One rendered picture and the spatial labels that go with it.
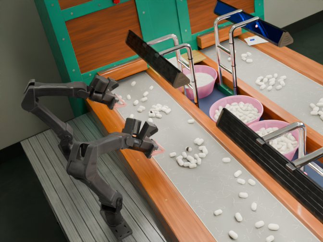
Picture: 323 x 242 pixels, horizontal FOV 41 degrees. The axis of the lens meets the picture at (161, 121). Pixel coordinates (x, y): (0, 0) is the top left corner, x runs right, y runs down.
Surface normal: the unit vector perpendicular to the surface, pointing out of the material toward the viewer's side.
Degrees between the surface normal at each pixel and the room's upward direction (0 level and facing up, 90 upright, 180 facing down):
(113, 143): 85
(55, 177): 0
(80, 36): 90
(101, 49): 90
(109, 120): 0
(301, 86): 0
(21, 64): 90
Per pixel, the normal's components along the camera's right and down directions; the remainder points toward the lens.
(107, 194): 0.80, 0.11
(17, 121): 0.49, 0.43
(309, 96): -0.17, -0.80
